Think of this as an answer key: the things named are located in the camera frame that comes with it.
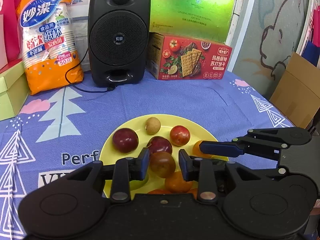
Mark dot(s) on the green gift box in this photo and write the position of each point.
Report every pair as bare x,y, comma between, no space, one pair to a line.
204,19

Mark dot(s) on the dark purple plum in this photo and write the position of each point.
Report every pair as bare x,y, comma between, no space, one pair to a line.
125,140

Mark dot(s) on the green shoe box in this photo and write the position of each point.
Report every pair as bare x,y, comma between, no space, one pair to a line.
14,89

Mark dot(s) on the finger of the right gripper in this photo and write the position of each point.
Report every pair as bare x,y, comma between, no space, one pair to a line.
225,149

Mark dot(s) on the large orange tangerine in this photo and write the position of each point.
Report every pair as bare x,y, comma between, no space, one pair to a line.
194,192

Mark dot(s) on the brown green round fruit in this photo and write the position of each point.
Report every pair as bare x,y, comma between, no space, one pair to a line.
162,164

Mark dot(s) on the cardboard box on floor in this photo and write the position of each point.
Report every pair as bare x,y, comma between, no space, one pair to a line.
297,93

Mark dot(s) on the blue printed tablecloth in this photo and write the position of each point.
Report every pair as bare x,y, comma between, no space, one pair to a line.
63,129

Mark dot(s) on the small yellow orange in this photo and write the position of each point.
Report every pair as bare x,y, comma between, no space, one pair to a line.
197,152

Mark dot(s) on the magenta paper bag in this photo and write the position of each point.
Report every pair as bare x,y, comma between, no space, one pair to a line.
11,39

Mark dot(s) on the dark red plum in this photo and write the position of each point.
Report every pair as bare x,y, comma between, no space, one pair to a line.
159,144

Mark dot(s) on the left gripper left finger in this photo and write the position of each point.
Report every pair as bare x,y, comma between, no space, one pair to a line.
126,170

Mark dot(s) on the black loudspeaker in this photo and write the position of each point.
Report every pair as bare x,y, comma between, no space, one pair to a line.
118,35

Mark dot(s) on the red cracker box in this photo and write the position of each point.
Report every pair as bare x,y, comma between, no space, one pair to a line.
183,58

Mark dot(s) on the paper cups package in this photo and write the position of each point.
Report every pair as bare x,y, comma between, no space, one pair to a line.
49,52

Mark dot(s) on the tan longan fruit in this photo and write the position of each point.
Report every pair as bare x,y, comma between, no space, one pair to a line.
152,125

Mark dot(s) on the red tomato-like fruit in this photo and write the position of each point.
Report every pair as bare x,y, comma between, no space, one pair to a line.
179,135

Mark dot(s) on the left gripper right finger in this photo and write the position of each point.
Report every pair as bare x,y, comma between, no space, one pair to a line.
202,171

